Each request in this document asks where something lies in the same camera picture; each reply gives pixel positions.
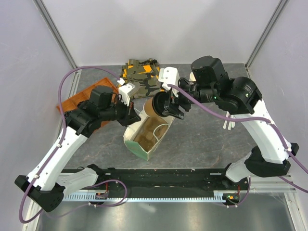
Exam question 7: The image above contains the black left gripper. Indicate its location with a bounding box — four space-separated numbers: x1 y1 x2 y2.
100 96 141 127

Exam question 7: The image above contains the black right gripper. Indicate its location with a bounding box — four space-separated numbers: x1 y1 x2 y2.
163 78 218 120

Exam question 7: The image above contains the green patterned paper bag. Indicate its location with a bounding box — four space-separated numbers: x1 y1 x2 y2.
123 110 174 161

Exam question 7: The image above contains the brown pulp cup carrier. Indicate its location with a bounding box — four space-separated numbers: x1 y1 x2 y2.
133 117 168 152

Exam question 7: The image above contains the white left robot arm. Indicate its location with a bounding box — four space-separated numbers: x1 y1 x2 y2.
15 83 141 212

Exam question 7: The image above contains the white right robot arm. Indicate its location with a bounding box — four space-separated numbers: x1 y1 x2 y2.
158 56 299 190

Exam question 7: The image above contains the paper cup stack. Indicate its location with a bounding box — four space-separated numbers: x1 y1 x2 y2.
189 72 196 83

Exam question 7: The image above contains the camouflage folded cloth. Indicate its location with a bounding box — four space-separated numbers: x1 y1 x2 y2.
120 58 164 99

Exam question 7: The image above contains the white wrapped straw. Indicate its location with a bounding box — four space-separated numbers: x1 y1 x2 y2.
227 121 235 130
223 112 230 129

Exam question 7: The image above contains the orange wooden tray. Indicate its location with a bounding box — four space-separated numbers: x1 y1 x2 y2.
62 77 118 113

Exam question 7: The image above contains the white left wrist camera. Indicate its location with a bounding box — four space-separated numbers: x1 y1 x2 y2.
117 78 138 106

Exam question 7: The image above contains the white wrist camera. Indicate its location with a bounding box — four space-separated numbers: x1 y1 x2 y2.
158 67 180 91
117 78 138 106

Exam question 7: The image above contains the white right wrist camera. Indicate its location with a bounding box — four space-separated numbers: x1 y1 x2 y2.
158 67 180 91

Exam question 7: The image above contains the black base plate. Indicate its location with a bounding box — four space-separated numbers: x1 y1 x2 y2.
64 167 250 192

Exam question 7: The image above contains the grey slotted cable duct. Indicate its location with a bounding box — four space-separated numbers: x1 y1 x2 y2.
62 191 243 203

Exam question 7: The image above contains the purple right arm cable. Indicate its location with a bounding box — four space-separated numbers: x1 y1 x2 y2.
168 84 308 209

